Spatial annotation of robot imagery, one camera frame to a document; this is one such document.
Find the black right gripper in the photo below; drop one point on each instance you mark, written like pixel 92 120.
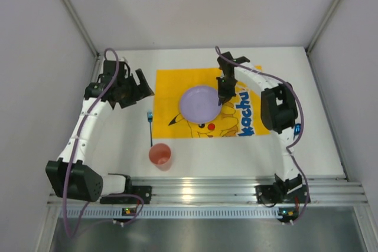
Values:
pixel 225 92

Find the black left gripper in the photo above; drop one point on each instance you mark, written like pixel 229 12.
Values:
pixel 134 87

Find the blue metal fork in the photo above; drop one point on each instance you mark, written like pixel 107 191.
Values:
pixel 150 119

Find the purple plastic plate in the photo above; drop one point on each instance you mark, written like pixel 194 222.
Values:
pixel 200 104

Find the yellow pikachu placemat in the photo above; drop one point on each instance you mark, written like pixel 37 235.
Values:
pixel 238 117

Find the pink plastic cup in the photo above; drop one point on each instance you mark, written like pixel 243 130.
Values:
pixel 160 155

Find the blue metal spoon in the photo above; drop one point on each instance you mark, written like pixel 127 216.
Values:
pixel 297 129

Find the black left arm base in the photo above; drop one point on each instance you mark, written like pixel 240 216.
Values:
pixel 133 195

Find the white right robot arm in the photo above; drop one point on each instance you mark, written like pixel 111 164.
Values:
pixel 280 112

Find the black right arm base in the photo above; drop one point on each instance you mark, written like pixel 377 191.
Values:
pixel 269 195

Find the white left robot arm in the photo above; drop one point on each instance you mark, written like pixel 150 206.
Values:
pixel 71 176

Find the perforated white cable duct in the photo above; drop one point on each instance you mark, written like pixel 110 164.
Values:
pixel 182 212

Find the aluminium rail frame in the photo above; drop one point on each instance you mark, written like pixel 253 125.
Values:
pixel 225 169

